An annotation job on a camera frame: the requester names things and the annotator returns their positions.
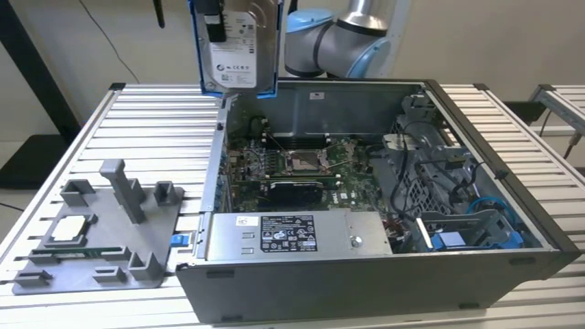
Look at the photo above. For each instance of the silver CPU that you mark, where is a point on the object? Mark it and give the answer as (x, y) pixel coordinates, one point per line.
(71, 229)

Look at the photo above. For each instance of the black open PC case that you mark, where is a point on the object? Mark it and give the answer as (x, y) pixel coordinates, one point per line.
(320, 291)

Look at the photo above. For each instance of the grey parts rack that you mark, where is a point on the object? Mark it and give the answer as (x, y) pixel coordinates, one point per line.
(106, 240)

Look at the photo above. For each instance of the hard disk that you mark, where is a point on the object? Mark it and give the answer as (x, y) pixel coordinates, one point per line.
(240, 55)

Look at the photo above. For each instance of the small black antenna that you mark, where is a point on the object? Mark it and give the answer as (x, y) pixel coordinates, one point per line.
(159, 13)

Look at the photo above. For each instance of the black graphics card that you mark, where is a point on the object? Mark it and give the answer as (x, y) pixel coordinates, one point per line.
(295, 193)

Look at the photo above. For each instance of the green motherboard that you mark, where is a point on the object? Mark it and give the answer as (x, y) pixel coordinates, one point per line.
(362, 195)

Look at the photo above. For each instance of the green RAM stick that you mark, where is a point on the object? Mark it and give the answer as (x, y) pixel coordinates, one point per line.
(78, 252)

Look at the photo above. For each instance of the thin locking lever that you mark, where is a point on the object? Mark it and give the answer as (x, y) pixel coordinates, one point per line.
(278, 141)

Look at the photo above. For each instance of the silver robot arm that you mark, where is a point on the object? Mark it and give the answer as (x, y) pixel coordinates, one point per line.
(339, 41)

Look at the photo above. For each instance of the blue carrier in bay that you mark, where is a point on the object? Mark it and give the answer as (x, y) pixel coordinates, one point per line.
(450, 240)

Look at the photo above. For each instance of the black upright post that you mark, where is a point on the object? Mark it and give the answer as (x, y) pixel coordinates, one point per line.
(33, 68)

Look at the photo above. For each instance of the metal slat side table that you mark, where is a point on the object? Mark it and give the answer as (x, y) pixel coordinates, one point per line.
(564, 99)

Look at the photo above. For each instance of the CPU socket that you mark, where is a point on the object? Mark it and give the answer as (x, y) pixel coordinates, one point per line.
(306, 160)

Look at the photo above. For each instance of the black floor box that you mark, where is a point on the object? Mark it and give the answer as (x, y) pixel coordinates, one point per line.
(33, 161)

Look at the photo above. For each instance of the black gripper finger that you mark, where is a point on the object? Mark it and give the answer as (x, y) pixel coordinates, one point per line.
(218, 27)

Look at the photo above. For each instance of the grey metal disk bay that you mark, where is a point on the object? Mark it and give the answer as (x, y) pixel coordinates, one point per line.
(458, 219)

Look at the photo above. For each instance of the blue case latch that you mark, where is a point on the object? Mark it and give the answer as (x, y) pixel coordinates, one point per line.
(179, 240)

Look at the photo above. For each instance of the black box under table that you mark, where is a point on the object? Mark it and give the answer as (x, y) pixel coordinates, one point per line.
(526, 111)

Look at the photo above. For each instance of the silver power supply unit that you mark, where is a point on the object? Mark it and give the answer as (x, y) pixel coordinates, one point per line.
(298, 236)

